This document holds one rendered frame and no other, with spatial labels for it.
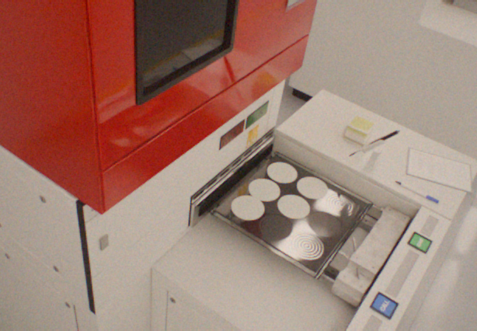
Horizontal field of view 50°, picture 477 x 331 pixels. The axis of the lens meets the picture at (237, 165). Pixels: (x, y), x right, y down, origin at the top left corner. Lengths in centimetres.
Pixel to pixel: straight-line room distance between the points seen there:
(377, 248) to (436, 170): 37
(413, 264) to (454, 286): 137
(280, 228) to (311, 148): 33
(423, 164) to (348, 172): 26
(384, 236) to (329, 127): 44
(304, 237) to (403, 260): 27
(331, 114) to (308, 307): 74
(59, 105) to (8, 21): 16
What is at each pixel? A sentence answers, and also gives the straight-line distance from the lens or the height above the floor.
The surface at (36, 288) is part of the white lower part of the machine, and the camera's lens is 160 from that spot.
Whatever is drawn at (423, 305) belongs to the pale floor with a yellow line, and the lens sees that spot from 267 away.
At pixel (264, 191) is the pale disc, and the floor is 90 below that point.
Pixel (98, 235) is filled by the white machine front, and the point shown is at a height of 111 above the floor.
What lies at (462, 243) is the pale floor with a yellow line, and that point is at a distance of 305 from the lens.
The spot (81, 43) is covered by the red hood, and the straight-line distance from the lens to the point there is 81.
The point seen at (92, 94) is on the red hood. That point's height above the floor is 151.
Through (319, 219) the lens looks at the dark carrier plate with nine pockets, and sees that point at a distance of 154.
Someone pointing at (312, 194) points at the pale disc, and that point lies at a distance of 161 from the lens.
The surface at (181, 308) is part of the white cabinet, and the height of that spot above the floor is 73.
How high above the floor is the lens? 199
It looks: 41 degrees down
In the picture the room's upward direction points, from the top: 9 degrees clockwise
